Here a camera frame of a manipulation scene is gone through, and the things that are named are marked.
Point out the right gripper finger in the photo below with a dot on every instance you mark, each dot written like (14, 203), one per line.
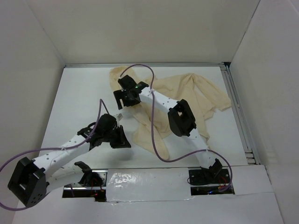
(118, 95)
(132, 101)

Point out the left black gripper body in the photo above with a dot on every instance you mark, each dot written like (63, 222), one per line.
(110, 136)

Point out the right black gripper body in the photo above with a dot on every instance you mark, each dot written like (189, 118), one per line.
(126, 92)

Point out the cream yellow jacket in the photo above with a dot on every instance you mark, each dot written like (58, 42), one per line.
(202, 95)

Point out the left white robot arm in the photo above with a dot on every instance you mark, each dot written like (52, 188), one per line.
(33, 179)

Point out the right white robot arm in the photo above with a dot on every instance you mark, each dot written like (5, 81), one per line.
(181, 120)

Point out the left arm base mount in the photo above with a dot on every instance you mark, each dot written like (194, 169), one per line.
(91, 184)

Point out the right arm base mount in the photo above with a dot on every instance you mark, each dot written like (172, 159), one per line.
(210, 181)

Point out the aluminium frame rail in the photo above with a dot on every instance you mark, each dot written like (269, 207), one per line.
(84, 90)

